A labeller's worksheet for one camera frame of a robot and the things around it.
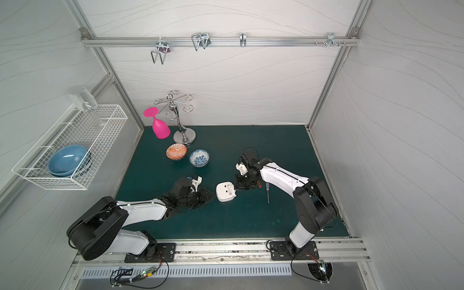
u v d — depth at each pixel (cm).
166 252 73
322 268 72
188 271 70
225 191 88
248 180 75
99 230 43
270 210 87
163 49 79
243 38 72
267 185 93
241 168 83
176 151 106
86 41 77
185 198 72
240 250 75
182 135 114
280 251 73
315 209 45
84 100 72
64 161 62
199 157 104
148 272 69
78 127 72
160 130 95
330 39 77
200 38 76
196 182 83
